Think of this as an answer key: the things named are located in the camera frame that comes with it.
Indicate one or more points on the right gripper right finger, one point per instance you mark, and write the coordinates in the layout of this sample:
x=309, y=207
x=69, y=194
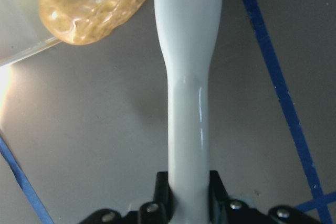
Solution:
x=218, y=197

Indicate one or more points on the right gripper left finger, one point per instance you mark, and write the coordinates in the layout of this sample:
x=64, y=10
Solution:
x=163, y=195

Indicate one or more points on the white hand brush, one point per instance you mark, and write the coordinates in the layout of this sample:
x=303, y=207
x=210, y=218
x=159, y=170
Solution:
x=187, y=31

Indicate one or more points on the brown potato-like trash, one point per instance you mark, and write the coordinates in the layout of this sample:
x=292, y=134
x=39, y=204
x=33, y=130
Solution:
x=82, y=22

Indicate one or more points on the white plastic dustpan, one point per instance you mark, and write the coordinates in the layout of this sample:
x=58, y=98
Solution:
x=22, y=32

